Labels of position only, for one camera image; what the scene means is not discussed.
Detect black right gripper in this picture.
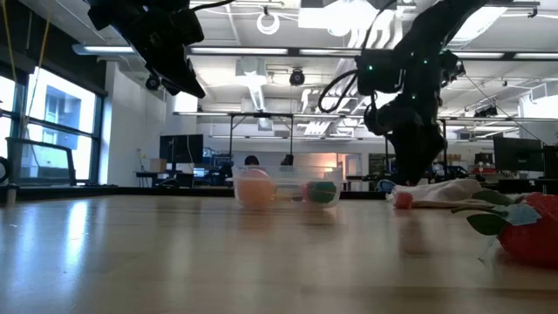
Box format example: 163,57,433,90
385,126,448,187

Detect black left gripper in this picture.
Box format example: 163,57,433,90
126,10,207,99

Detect small pink toy fruit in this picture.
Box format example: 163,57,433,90
394,191,414,209

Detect green ball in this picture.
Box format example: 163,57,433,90
300,181,338,205

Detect toy peach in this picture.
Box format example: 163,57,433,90
235,168,276,209

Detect red plush strawberry green leaves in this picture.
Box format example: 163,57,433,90
451,189,558,268

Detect clear plastic tupperware container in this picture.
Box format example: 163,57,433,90
226,164,348,210

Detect blue and white round object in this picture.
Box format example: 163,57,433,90
375,178,397,194

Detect white cloth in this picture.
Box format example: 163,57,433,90
387,178,531,209

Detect black computer monitor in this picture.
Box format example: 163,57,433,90
493,136,545,173
542,145,558,180
159,133,205,165

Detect white ceiling light strip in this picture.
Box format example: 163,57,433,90
71,43,137,57

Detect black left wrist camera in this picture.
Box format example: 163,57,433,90
172,9,206,47

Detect black metal station frame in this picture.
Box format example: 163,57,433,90
226,112,296,167
439,116,449,152

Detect black window frame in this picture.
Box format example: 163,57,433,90
0,60,108,187

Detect white coiled cable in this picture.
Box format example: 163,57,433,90
255,11,281,36

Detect black table edge rail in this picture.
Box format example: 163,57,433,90
0,183,389,202

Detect yellow rope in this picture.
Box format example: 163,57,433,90
24,0,54,132
1,0,19,84

